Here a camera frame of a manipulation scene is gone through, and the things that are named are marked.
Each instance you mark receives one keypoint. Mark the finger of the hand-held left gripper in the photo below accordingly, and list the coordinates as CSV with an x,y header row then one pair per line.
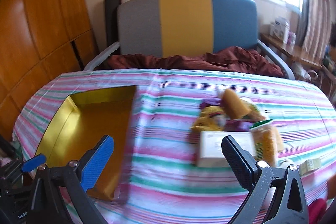
x,y
32,162

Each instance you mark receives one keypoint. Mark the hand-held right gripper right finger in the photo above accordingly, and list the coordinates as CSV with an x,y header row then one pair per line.
x,y
237,163

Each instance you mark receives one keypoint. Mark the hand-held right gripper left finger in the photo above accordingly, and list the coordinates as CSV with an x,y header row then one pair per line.
x,y
97,163

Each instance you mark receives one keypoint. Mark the white cardboard box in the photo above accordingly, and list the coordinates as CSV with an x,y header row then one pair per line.
x,y
215,148

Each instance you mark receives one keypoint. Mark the orange packet with green label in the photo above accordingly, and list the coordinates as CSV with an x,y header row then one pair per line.
x,y
265,142

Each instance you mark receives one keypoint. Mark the purple snack packet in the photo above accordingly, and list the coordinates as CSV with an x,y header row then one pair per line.
x,y
211,102
237,126

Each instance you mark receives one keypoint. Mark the maroon gift box gold lining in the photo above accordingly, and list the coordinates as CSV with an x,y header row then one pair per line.
x,y
84,119

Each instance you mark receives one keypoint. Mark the yellow snack packet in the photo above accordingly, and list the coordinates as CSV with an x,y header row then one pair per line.
x,y
207,116

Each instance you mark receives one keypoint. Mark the bread bun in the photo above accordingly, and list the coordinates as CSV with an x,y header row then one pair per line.
x,y
233,103

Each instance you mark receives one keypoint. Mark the small olive green box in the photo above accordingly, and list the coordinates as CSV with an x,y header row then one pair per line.
x,y
313,166

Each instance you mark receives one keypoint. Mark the striped bed sheet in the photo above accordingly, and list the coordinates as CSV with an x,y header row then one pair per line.
x,y
178,98

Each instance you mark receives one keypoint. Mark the red cloth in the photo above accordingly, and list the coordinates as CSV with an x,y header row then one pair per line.
x,y
317,211

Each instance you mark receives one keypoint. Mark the maroon blanket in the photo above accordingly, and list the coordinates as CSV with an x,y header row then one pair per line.
x,y
210,61

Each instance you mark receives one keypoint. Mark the wooden side table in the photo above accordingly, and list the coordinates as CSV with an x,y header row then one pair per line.
x,y
296,52

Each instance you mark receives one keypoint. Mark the small purple packet on table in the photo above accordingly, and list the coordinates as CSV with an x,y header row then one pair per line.
x,y
291,38

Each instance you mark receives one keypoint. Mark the white carton on table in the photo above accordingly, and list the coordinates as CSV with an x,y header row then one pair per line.
x,y
278,28

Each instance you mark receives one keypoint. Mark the grey yellow blue headboard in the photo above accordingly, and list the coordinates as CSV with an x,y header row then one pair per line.
x,y
183,24

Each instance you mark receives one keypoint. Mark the pink patterned curtain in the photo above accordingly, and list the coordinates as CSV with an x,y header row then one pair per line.
x,y
315,3

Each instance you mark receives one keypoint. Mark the black post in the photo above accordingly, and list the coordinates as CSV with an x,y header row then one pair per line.
x,y
111,19

